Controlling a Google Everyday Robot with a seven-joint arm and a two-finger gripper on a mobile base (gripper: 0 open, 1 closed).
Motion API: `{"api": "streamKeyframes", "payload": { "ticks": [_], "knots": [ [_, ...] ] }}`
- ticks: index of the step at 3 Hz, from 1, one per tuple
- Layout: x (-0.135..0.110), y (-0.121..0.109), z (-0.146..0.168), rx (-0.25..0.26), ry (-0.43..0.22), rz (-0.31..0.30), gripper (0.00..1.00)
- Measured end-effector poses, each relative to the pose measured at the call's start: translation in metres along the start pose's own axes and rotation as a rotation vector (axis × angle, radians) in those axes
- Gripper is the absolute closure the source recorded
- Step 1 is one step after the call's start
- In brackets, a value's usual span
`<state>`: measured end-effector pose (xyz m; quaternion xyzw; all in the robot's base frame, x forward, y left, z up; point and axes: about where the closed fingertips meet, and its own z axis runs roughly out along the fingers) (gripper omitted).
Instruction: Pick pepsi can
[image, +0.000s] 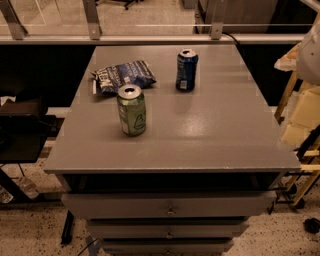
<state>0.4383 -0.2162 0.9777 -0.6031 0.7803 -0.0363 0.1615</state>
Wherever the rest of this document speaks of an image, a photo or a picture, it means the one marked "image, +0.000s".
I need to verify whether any black chair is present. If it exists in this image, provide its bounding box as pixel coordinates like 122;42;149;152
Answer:
0;98;60;204

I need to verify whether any blue chip bag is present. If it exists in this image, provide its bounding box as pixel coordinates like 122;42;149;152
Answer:
92;60;156;95

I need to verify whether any metal glass railing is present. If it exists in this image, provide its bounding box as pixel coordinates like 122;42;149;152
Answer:
0;0;319;45

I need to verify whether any black floor object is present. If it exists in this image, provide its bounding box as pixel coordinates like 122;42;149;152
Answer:
304;218;320;234

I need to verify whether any green soda can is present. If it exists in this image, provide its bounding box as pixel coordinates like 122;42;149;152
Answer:
117;84;146;136

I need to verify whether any bottom grey drawer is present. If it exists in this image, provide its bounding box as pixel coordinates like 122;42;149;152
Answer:
102;240;233;254

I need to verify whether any middle grey drawer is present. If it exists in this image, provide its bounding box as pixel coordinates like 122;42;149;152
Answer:
87;219;249;239

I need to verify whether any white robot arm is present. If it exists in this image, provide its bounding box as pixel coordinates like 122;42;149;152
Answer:
296;22;320;85

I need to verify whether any top grey drawer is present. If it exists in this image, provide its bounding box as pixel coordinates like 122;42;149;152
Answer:
62;191;276;219

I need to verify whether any grey drawer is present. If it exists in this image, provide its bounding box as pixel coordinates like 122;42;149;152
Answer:
102;240;233;254
62;191;276;219
87;219;249;239

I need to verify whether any clear plastic bottle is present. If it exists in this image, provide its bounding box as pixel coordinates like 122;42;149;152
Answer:
18;176;39;199

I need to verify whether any blue pepsi can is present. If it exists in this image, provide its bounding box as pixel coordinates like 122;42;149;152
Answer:
176;48;198;92

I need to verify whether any grey drawer cabinet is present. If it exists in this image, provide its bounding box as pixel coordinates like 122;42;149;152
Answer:
45;45;299;244

